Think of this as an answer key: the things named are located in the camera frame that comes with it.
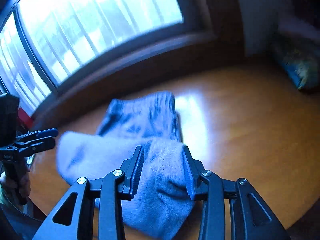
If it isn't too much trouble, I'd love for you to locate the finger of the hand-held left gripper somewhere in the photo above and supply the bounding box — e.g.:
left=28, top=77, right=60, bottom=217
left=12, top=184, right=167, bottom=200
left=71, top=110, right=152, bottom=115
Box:
left=14, top=136, right=56, bottom=156
left=17, top=128, right=59, bottom=143

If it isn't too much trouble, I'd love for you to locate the person's left hand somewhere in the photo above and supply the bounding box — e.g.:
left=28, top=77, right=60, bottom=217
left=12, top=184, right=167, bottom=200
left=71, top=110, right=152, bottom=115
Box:
left=0, top=172, right=31, bottom=201

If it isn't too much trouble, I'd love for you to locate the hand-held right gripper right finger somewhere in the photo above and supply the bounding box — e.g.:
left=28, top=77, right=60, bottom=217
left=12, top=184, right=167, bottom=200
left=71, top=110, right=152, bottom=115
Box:
left=182, top=146, right=292, bottom=240

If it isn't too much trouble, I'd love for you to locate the pale pink cushion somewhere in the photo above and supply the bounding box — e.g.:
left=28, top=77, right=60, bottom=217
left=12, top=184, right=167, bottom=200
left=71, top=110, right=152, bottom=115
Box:
left=276, top=15, right=320, bottom=43

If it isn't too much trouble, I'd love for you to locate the window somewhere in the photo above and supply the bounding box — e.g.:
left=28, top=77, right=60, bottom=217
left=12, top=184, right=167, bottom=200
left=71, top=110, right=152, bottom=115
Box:
left=0, top=0, right=218, bottom=110

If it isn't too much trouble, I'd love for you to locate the colourful patterned cushion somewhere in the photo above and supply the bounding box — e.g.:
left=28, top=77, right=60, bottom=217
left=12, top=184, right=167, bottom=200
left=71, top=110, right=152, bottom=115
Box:
left=271, top=39, right=320, bottom=90

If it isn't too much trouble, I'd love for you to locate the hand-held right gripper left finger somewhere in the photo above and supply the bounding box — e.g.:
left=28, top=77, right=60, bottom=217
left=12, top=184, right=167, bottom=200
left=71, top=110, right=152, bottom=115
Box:
left=32, top=145, right=145, bottom=240

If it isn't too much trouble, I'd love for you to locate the red box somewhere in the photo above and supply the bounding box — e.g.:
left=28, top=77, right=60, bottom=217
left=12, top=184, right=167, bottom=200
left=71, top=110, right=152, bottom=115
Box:
left=17, top=106, right=34, bottom=128

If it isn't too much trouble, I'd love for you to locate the blue knit sweater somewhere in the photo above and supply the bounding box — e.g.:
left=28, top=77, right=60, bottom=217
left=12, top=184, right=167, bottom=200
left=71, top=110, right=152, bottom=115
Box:
left=55, top=91, right=198, bottom=234

